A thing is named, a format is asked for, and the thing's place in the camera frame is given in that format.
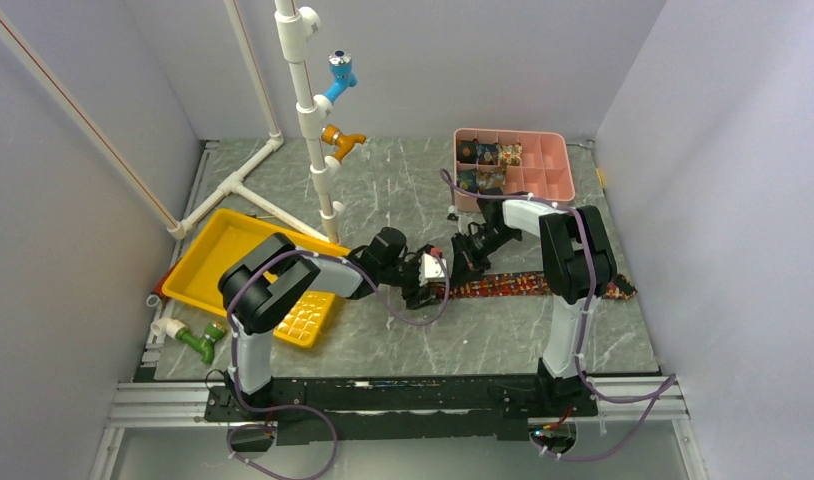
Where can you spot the white PVC pipe stand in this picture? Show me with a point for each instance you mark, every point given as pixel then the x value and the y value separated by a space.
pixel 207 53

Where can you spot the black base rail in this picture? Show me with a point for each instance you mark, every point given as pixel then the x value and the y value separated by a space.
pixel 504 407

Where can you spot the green plastic faucet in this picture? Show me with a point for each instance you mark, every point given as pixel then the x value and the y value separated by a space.
pixel 203 345

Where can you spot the blue plastic faucet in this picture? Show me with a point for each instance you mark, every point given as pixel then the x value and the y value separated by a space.
pixel 340 66

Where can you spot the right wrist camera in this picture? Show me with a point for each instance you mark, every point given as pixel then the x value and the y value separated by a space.
pixel 452 215

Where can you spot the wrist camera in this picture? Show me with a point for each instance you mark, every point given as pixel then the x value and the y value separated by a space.
pixel 452 215
pixel 432 268

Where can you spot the yellow plastic tray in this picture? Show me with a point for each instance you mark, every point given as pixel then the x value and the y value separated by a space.
pixel 227 237

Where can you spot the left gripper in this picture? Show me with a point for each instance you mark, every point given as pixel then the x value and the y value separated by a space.
pixel 411 295

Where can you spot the orange plastic faucet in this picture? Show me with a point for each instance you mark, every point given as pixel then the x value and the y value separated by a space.
pixel 344 143

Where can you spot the gold floral rolled tie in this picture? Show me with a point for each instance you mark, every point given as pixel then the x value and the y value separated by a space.
pixel 510 155

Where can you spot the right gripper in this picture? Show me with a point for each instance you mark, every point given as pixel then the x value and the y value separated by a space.
pixel 466 266

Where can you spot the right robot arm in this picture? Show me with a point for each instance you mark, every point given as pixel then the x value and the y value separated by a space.
pixel 578 264

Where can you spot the pink divided organizer box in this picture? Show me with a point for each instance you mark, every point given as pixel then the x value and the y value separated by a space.
pixel 545 170

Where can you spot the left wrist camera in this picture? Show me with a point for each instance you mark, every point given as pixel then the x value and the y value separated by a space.
pixel 432 268

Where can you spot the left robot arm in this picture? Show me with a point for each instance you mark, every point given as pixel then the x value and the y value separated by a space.
pixel 260 290

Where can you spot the brown patterned rolled tie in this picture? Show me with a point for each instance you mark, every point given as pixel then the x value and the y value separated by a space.
pixel 491 181

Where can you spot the white pipe with red stripe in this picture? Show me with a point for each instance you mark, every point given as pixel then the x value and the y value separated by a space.
pixel 29 58

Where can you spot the dark rolled tie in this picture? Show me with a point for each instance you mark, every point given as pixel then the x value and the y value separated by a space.
pixel 466 152

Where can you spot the multicolour patterned necktie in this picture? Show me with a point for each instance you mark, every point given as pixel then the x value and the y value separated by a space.
pixel 531 283

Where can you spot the blue dotted rolled tie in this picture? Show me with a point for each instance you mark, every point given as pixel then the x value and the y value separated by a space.
pixel 467 180

